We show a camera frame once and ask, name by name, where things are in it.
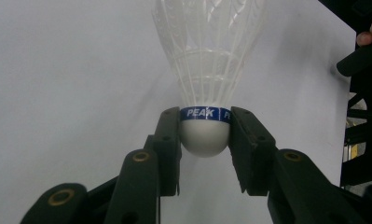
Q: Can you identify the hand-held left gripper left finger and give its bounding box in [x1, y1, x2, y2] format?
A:
[144, 106, 183, 198]

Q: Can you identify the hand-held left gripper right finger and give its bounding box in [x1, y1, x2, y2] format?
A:
[229, 105, 278, 198]

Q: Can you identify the white feather shuttlecock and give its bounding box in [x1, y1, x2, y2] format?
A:
[151, 0, 269, 159]

